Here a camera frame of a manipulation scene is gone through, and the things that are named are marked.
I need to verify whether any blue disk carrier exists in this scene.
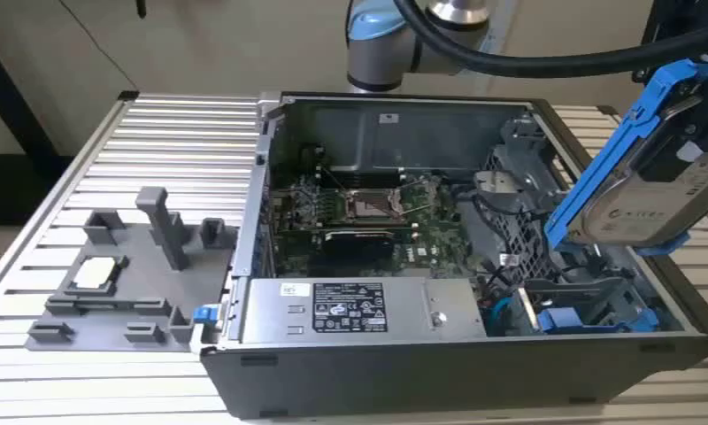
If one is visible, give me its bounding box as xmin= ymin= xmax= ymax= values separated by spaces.
xmin=535 ymin=307 xmax=661 ymax=336

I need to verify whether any silver power supply unit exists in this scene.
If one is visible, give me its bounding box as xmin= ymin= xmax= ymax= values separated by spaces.
xmin=237 ymin=277 xmax=488 ymax=344

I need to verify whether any grey parts rack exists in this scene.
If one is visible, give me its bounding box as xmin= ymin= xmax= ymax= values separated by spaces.
xmin=25 ymin=185 xmax=241 ymax=353

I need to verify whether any CPU socket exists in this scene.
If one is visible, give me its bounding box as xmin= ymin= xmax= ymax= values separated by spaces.
xmin=342 ymin=187 xmax=413 ymax=221

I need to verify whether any black wire with white label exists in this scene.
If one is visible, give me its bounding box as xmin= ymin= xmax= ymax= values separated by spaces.
xmin=481 ymin=252 xmax=521 ymax=296

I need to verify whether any blue case latch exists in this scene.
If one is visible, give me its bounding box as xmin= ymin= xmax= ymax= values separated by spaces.
xmin=190 ymin=304 xmax=220 ymax=327

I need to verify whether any blue wire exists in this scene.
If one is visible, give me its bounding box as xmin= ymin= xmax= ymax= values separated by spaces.
xmin=487 ymin=295 xmax=513 ymax=334

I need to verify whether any thin black wall cable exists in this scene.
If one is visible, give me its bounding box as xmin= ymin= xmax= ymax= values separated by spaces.
xmin=56 ymin=0 xmax=140 ymax=93

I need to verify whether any hard disk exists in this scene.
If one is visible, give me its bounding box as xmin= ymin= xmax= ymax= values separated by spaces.
xmin=543 ymin=57 xmax=708 ymax=259

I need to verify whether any black PC case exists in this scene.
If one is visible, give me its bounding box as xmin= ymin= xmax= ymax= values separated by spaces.
xmin=198 ymin=90 xmax=708 ymax=421

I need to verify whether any silver metal latch plate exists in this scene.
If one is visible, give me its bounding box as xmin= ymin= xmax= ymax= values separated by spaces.
xmin=473 ymin=169 xmax=519 ymax=197

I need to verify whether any silver CPU chip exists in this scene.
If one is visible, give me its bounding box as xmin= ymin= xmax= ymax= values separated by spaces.
xmin=72 ymin=257 xmax=120 ymax=287

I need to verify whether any black graphics card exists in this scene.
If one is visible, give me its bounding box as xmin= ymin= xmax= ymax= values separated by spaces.
xmin=320 ymin=228 xmax=397 ymax=261

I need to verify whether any green motherboard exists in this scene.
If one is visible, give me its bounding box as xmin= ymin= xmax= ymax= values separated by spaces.
xmin=268 ymin=170 xmax=487 ymax=280

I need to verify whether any black camera cable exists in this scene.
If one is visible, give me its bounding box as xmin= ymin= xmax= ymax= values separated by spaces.
xmin=395 ymin=0 xmax=708 ymax=80

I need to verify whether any grey perforated disk bay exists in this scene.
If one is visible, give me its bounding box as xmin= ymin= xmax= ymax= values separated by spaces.
xmin=457 ymin=112 xmax=569 ymax=287

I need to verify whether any black furniture frame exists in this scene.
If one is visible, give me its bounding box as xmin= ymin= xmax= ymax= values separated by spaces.
xmin=0 ymin=24 xmax=76 ymax=228

